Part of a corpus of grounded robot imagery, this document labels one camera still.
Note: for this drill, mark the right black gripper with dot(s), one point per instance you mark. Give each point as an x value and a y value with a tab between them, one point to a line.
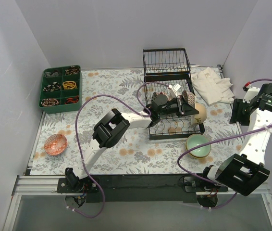
237	111

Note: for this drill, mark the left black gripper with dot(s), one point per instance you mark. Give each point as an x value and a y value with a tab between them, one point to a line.
179	106

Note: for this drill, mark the brown patterned bowl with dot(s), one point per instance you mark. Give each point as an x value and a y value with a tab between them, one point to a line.
189	98

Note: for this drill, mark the cream white bowl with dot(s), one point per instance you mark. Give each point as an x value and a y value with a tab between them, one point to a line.
201	116

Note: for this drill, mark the black wire dish rack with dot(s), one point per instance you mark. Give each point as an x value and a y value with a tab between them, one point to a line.
169	94

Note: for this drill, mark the mint green bowl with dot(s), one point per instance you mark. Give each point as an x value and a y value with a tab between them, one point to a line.
196	140

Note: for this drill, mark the yellow bowl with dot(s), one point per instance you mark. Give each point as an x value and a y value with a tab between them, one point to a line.
199	155

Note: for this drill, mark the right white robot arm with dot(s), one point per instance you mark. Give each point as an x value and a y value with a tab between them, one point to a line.
245	171

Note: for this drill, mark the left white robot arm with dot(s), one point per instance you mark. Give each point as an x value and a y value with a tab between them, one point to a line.
110	129

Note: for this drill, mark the white folded cloth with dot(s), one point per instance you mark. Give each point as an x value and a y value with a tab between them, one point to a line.
212	88

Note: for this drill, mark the floral table mat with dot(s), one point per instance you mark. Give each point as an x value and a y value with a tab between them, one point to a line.
135	153

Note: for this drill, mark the green compartment tray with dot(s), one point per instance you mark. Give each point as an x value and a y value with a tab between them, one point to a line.
61	89

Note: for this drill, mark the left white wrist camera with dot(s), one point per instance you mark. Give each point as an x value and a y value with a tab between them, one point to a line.
174	91

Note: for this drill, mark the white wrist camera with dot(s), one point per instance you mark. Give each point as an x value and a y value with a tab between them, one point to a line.
251	92
174	91

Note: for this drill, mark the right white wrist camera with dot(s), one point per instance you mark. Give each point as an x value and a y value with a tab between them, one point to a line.
251	92

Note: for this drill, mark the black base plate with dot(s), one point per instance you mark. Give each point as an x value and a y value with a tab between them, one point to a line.
138	188

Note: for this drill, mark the aluminium frame rail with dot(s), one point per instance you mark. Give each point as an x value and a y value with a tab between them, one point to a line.
47	185

